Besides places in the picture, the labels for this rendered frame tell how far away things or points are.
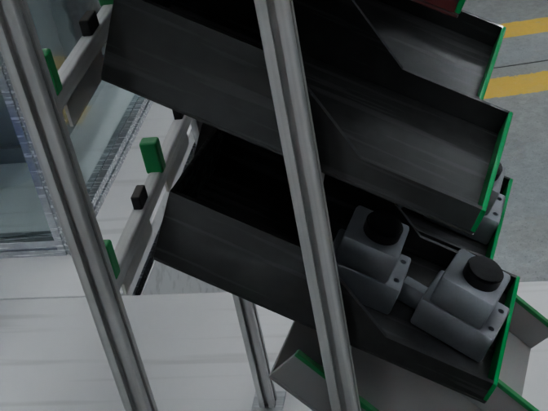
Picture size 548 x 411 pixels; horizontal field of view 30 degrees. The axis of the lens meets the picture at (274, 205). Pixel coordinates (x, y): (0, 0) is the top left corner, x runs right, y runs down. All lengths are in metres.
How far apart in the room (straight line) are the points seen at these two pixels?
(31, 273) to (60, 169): 0.95
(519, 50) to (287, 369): 3.18
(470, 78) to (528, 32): 3.21
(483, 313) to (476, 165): 0.12
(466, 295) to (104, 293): 0.27
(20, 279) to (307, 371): 0.88
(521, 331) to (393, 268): 0.36
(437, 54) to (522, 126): 2.57
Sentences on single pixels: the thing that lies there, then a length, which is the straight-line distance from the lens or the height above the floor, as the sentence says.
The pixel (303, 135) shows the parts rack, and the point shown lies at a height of 1.44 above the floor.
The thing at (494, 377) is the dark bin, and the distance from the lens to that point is 0.80.
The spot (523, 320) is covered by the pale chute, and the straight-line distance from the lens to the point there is 1.12.
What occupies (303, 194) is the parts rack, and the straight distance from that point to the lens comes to 0.69.
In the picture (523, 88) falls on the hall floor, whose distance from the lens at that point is 3.69.
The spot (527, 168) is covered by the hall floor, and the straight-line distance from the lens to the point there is 3.25.
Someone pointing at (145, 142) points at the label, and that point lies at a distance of 0.90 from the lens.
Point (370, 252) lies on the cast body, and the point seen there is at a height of 1.29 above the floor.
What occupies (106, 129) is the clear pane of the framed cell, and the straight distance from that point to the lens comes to 1.84.
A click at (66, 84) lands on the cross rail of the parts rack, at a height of 1.47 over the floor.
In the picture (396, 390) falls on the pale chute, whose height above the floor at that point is 1.11.
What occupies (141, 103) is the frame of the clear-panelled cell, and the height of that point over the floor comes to 0.89.
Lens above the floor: 1.77
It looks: 33 degrees down
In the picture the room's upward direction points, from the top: 11 degrees counter-clockwise
